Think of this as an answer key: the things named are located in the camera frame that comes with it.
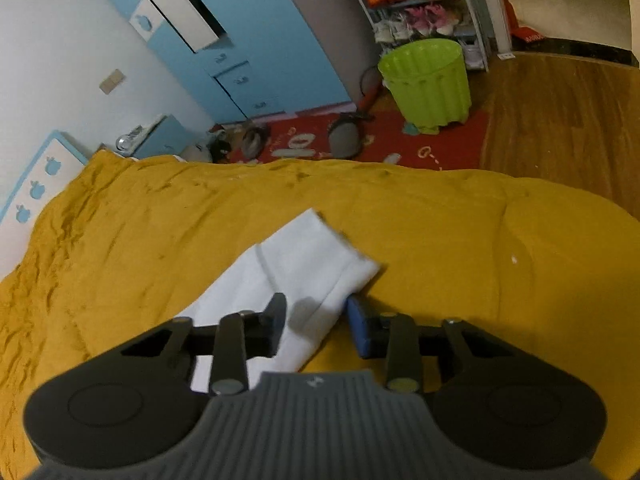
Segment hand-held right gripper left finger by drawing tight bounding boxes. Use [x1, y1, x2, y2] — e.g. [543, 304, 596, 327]
[120, 292, 289, 395]

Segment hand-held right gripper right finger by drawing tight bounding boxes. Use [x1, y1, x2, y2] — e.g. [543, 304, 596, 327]
[346, 294, 507, 394]

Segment white small garment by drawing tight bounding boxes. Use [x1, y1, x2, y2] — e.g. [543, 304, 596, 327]
[190, 207, 382, 394]

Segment yellow blanket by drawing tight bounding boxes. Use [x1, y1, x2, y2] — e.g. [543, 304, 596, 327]
[0, 151, 640, 480]

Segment grey slipper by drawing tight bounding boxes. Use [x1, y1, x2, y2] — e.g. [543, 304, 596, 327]
[327, 112, 377, 159]
[239, 124, 272, 159]

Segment black and white toy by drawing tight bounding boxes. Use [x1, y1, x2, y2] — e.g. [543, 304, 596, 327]
[179, 129, 237, 164]

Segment red play mat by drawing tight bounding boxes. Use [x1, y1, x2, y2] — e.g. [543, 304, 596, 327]
[209, 102, 492, 172]

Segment blue nightstand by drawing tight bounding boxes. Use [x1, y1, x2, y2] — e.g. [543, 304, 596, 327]
[114, 112, 202, 161]

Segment silver metal object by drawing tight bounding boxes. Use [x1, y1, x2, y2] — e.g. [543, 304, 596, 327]
[115, 126, 147, 154]

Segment green waste bin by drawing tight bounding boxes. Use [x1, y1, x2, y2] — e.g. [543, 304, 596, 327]
[377, 37, 474, 134]

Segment white blue bed headboard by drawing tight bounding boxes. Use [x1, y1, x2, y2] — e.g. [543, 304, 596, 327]
[0, 129, 91, 233]

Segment blue white wardrobe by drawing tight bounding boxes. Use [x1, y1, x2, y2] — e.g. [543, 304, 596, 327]
[77, 0, 352, 122]

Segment white shoes pair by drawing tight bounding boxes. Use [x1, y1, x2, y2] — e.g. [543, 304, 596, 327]
[372, 19, 417, 44]

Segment pink shoes pair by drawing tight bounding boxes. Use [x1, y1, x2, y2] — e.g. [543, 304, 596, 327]
[402, 2, 462, 37]

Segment grey shoe rack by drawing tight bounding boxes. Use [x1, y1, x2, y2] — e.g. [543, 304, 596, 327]
[334, 0, 492, 74]

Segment beige wall socket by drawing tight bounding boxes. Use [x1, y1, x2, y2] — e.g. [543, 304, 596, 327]
[98, 68, 126, 95]

